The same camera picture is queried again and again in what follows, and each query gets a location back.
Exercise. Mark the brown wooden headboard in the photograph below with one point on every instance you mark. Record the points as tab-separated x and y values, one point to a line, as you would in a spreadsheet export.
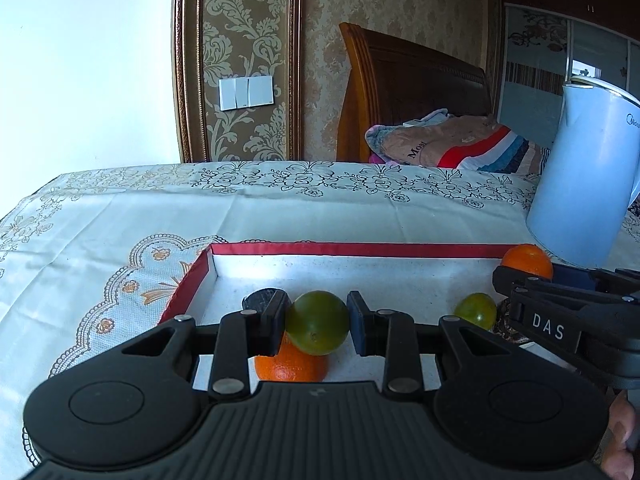
410	85

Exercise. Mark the striped pillow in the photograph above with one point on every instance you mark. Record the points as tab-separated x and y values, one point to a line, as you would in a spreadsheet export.
450	142

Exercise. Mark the light blue electric kettle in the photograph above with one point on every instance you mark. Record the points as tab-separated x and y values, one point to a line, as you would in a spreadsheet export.
580	180

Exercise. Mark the white wall light switch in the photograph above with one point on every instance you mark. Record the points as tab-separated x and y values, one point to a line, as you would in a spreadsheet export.
246	92

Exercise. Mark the person's right hand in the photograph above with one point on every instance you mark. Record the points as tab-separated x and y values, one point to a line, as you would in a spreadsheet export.
624	435

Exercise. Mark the dark round fruit piece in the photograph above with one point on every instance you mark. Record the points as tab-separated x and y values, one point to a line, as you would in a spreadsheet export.
257	301

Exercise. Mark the patterned wardrobe doors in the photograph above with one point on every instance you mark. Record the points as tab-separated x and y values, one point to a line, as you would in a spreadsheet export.
535	45

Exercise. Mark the white embroidered tablecloth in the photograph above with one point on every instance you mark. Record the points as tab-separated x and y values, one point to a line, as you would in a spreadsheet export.
125	220

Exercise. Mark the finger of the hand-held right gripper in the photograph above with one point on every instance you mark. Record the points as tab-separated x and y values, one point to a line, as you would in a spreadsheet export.
575	272
520	280

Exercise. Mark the green round fruit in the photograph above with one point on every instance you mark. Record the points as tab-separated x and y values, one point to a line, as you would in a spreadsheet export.
476	311
317	322

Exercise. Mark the gold framed wallpaper panel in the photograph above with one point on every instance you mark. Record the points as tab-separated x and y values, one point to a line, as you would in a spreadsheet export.
240	20

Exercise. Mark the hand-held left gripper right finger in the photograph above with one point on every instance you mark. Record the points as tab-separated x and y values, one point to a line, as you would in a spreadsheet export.
358	324

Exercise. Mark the orange tangerine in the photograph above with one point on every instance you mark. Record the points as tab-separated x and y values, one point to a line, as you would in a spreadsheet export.
527	261
292	367

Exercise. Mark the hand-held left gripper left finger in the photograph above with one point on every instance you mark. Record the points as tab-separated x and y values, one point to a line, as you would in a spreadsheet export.
272	322

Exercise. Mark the red shallow cardboard tray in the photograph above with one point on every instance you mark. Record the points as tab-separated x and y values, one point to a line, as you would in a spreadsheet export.
400	275

